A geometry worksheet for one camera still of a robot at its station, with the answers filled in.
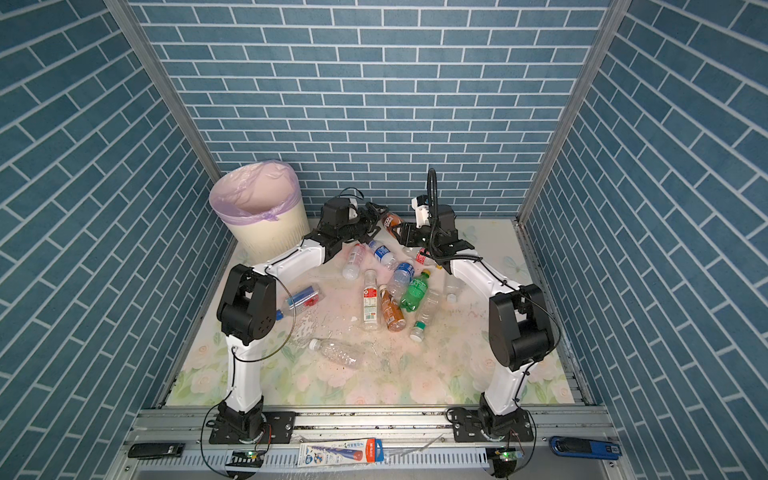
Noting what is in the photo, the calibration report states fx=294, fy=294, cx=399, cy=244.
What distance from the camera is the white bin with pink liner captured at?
33.1 inches

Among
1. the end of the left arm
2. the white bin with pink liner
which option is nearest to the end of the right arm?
the end of the left arm

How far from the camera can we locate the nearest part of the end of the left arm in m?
0.76

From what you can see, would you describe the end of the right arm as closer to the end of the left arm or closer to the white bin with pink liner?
the end of the left arm

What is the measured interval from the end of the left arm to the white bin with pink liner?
0.17 metres
